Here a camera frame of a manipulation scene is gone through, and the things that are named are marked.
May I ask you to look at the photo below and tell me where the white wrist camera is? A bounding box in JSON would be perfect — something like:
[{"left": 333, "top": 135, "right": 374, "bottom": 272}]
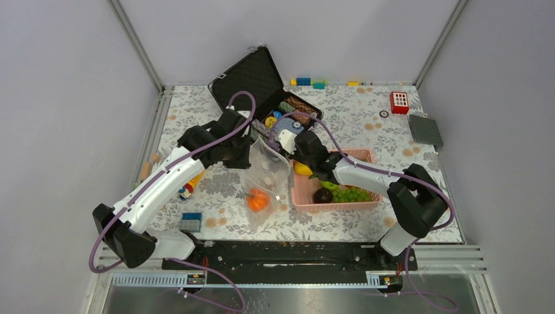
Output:
[
  {"left": 234, "top": 111, "right": 252, "bottom": 125},
  {"left": 277, "top": 130, "right": 297, "bottom": 154}
]

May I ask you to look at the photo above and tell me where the yellow toy mango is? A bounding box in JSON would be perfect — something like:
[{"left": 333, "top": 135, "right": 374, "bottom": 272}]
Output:
[{"left": 293, "top": 162, "right": 313, "bottom": 176}]

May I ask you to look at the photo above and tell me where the clear zip top bag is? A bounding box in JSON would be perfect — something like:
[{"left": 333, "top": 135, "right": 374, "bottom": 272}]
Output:
[{"left": 243, "top": 139, "right": 291, "bottom": 230}]

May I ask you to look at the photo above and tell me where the red toy block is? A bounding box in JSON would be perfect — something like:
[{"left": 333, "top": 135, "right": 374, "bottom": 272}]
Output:
[{"left": 389, "top": 92, "right": 410, "bottom": 114}]

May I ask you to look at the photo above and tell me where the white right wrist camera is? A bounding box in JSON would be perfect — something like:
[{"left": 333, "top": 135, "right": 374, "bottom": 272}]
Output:
[{"left": 277, "top": 130, "right": 297, "bottom": 154}]

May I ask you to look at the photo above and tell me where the green toy apple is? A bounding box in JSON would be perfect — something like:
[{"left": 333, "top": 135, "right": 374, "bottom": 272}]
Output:
[{"left": 319, "top": 181, "right": 339, "bottom": 191}]

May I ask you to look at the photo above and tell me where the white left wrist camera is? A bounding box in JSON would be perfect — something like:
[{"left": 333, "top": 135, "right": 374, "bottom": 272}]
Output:
[{"left": 234, "top": 111, "right": 252, "bottom": 125}]

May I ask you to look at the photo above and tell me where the grey building baseplate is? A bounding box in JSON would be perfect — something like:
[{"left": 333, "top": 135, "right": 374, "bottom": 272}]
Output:
[{"left": 408, "top": 114, "right": 444, "bottom": 147}]

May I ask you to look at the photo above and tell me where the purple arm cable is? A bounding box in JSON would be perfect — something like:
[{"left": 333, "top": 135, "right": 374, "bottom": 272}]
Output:
[
  {"left": 88, "top": 91, "right": 257, "bottom": 275},
  {"left": 268, "top": 111, "right": 456, "bottom": 232}
]

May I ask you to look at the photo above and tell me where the wooden toy block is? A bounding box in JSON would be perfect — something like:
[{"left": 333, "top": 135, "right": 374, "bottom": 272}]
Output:
[{"left": 139, "top": 161, "right": 152, "bottom": 182}]

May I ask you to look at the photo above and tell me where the orange toy pumpkin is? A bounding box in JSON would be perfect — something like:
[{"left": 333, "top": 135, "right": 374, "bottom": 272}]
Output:
[{"left": 246, "top": 188, "right": 270, "bottom": 213}]

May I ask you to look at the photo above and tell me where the green brown poker chip row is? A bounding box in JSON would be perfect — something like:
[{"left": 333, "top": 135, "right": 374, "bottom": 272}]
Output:
[{"left": 278, "top": 96, "right": 320, "bottom": 126}]

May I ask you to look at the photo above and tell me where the pink plastic basket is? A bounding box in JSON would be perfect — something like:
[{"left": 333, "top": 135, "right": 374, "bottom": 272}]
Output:
[{"left": 291, "top": 170, "right": 383, "bottom": 212}]

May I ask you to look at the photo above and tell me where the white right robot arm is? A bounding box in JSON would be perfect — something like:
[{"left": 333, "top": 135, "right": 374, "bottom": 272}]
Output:
[{"left": 276, "top": 130, "right": 451, "bottom": 270}]

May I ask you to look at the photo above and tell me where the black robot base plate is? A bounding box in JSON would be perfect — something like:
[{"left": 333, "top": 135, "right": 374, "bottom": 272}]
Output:
[{"left": 186, "top": 241, "right": 418, "bottom": 285}]

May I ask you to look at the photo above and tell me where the black poker chip case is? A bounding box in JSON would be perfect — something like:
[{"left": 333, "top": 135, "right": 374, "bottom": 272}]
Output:
[{"left": 208, "top": 45, "right": 323, "bottom": 122}]

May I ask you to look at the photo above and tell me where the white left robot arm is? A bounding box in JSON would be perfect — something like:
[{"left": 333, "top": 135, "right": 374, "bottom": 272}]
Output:
[{"left": 88, "top": 106, "right": 254, "bottom": 273}]

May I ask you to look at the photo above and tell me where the dark purple toy plum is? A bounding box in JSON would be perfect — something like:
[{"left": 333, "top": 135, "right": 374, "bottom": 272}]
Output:
[{"left": 312, "top": 188, "right": 334, "bottom": 204}]

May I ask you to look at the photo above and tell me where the blue playing card deck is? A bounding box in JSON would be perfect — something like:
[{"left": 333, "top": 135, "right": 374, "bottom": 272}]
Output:
[{"left": 274, "top": 117, "right": 304, "bottom": 134}]

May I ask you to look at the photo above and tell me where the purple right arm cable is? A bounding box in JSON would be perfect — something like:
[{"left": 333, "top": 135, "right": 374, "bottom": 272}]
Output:
[{"left": 268, "top": 111, "right": 456, "bottom": 232}]

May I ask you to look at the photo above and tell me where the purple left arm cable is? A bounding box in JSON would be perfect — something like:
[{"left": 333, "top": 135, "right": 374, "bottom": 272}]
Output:
[{"left": 88, "top": 91, "right": 257, "bottom": 275}]

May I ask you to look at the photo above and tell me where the blue grey toy block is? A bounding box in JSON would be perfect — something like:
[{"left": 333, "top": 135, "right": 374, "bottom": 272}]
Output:
[{"left": 178, "top": 213, "right": 202, "bottom": 233}]

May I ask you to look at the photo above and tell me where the blue yellow block row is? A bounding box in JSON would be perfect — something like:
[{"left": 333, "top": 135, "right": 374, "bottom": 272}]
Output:
[{"left": 290, "top": 77, "right": 327, "bottom": 90}]

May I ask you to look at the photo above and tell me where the yellow big blind button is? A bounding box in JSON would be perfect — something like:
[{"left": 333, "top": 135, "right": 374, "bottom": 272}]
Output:
[{"left": 264, "top": 116, "right": 277, "bottom": 129}]

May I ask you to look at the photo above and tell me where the green toy grape bunch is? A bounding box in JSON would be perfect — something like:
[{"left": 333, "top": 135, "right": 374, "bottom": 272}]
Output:
[{"left": 332, "top": 186, "right": 374, "bottom": 203}]

